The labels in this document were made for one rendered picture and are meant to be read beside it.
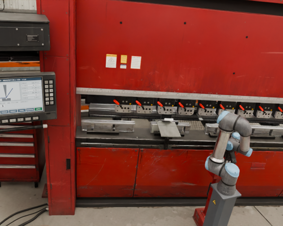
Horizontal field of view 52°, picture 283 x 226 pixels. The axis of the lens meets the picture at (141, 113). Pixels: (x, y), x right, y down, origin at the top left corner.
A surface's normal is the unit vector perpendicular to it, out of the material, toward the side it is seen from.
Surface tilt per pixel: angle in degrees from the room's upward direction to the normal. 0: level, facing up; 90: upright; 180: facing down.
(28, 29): 90
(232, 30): 90
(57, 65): 90
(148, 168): 90
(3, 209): 0
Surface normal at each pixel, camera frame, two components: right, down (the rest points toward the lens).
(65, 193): 0.11, 0.47
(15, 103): 0.40, 0.46
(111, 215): 0.11, -0.88
